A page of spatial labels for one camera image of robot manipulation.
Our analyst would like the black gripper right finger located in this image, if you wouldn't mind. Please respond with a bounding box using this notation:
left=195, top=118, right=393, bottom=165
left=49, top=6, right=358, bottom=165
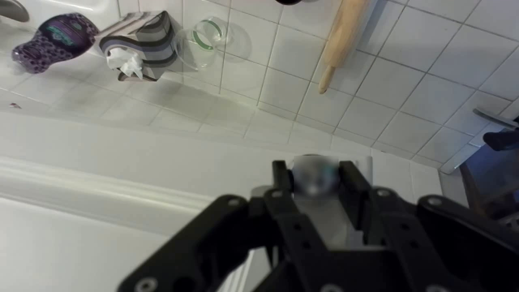
left=337, top=161, right=519, bottom=292

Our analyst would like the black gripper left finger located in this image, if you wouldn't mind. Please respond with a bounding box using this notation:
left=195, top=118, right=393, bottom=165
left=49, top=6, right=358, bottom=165
left=117, top=161, right=334, bottom=292

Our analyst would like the round silver cabinet knob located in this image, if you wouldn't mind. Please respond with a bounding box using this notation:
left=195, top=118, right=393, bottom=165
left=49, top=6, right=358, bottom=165
left=289, top=154, right=341, bottom=196

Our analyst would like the clear glass with green rim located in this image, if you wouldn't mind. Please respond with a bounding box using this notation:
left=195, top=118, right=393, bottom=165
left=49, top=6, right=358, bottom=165
left=191, top=16, right=232, bottom=50

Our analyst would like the striped grey cloth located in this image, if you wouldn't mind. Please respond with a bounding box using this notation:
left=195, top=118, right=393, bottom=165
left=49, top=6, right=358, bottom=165
left=96, top=10, right=180, bottom=81

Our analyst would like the wooden rolling pin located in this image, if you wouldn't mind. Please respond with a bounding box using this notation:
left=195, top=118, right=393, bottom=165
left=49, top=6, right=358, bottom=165
left=318, top=0, right=368, bottom=94

